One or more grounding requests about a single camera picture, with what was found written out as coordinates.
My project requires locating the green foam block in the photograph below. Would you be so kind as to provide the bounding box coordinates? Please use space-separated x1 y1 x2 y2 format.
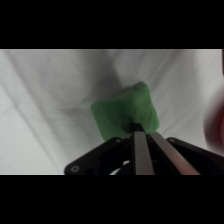
90 80 161 142

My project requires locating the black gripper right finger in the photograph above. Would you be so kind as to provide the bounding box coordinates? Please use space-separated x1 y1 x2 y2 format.
147 131 224 176

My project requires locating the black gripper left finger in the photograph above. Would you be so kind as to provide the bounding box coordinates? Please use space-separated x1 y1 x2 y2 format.
63 122 155 176

